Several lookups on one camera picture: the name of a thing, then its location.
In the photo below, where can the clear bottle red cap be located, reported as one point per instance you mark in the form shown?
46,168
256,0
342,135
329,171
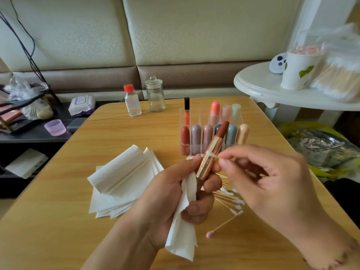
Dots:
133,103

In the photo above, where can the wet wipes pack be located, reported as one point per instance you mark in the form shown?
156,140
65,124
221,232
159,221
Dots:
82,105

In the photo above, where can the person's right hand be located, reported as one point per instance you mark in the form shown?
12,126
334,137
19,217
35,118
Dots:
281,194

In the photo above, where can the white round side table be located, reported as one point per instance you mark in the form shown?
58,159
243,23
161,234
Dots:
259,84

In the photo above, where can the yellow-green bin with bag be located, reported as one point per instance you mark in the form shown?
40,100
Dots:
323,149

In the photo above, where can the small purple plastic cup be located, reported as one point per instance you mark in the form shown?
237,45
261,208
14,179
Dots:
55,127

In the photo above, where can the clear acrylic lipstick organizer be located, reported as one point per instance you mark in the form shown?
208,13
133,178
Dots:
214,109

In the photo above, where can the red lipstick grey-blue tube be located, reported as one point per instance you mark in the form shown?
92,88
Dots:
232,135

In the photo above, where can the red lipstick beige tube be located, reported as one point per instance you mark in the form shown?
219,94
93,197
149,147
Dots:
242,133

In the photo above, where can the white panda figure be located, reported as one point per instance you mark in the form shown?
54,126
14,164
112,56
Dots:
278,63

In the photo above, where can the crumpled clear plastic bag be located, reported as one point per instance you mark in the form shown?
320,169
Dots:
22,87

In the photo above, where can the stack of white tissues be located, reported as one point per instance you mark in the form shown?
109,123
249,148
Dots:
118,191

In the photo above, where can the white mug green leaf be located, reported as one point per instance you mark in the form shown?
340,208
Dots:
298,73

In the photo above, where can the person's left forearm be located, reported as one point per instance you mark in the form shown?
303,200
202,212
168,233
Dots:
115,253

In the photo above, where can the black low shelf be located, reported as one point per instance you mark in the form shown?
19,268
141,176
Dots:
34,140

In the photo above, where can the red lipstick mauve tube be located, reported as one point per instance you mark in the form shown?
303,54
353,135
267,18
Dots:
196,139

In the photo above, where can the red lipstick dusty pink tube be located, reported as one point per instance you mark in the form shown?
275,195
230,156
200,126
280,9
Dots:
207,135

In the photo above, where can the person's right forearm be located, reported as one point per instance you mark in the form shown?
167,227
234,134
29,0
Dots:
337,256

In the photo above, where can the white power bank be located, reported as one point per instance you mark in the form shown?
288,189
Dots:
26,163

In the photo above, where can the brown lipstick gold tube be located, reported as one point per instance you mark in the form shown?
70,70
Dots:
211,151

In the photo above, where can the beige padded backrest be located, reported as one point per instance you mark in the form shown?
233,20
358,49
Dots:
214,28

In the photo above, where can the red lipstick navy tube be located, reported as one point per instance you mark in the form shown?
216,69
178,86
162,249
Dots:
217,128

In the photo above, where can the glass jar with lid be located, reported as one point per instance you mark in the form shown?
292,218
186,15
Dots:
155,98

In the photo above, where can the pink-tipped cotton swab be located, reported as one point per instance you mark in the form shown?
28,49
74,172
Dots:
222,226

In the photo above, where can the dark grey flat box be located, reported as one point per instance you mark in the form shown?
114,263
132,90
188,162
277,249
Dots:
76,123

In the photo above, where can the person's left hand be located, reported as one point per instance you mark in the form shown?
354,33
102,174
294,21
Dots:
160,205

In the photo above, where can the large white tissue sheet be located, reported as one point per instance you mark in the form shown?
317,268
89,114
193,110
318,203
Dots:
181,239

